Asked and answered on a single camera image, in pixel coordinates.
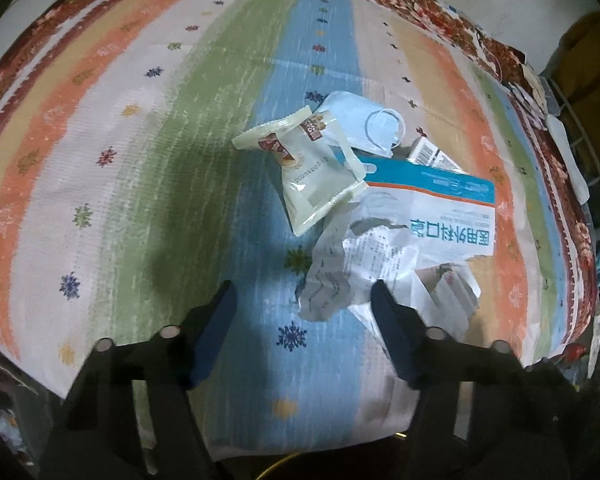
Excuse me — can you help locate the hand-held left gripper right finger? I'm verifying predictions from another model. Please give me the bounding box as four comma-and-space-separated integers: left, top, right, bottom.
370, 280, 588, 480

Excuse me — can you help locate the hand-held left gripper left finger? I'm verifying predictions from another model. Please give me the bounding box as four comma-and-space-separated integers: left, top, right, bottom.
40, 280, 238, 480

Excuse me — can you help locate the white printed paper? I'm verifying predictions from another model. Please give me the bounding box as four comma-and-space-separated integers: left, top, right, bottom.
298, 210, 416, 322

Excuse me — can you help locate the white and blue mask package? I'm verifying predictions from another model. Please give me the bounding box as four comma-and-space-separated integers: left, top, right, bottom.
352, 156, 497, 346

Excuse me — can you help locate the cream snack wrapper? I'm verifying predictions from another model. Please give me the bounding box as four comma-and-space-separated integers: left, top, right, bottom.
231, 106, 368, 237

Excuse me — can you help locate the small grey barcode carton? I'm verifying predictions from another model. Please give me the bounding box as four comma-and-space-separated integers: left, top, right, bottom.
406, 136, 463, 173

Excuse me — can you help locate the blue face mask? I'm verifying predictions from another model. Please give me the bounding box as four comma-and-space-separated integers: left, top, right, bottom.
314, 91, 407, 158

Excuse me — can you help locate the striped pastel woven blanket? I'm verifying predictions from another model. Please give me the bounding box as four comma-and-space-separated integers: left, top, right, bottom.
0, 0, 596, 461

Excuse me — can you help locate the white folded cloth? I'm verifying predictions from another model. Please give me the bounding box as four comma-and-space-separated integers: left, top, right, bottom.
547, 115, 590, 206

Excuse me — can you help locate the white metal rack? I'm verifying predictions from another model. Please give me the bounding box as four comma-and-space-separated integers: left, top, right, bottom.
545, 75, 600, 206

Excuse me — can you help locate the yellow cloth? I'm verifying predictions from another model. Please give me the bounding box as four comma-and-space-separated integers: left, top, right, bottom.
545, 10, 600, 126

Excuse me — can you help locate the yellow cable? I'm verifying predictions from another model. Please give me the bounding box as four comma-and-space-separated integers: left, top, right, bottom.
260, 430, 406, 480

